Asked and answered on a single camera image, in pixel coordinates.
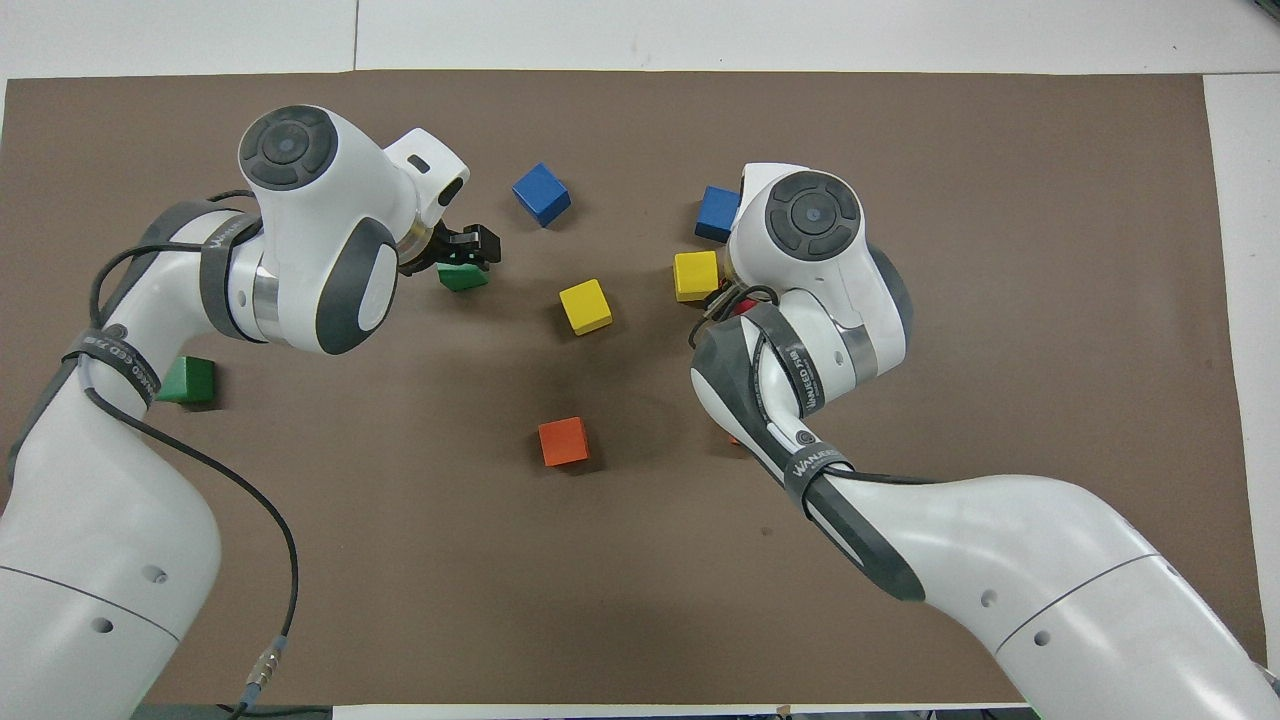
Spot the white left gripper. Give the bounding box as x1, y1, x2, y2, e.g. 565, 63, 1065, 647
384, 127, 501, 278

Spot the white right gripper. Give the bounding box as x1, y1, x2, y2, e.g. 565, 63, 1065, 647
737, 162, 813, 202

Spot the blue wooden block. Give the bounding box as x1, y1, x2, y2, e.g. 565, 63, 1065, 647
695, 185, 743, 244
512, 162, 572, 229

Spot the yellow wooden block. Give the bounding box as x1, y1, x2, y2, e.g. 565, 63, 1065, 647
558, 278, 614, 336
673, 250, 722, 303

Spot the brown table mat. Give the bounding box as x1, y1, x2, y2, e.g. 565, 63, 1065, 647
0, 68, 1271, 706

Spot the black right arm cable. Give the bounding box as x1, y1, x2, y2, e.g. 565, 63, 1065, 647
688, 285, 941, 488

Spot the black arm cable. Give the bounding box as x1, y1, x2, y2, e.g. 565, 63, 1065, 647
88, 188, 333, 719
688, 285, 941, 488

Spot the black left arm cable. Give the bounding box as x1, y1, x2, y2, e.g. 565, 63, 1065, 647
88, 188, 333, 719

